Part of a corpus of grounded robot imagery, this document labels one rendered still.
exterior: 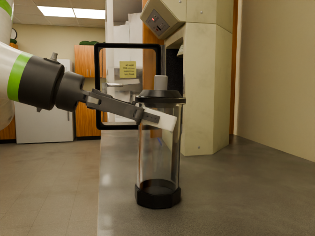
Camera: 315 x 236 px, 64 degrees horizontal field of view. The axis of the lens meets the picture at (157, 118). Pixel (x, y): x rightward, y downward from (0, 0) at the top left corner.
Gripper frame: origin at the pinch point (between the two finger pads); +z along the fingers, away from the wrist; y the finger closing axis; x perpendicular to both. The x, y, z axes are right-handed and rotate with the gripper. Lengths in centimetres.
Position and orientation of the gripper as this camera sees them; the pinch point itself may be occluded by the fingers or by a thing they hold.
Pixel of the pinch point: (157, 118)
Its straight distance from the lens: 53.6
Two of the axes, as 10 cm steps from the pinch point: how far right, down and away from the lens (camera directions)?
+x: -3.0, 9.5, 0.4
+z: 9.3, 2.8, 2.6
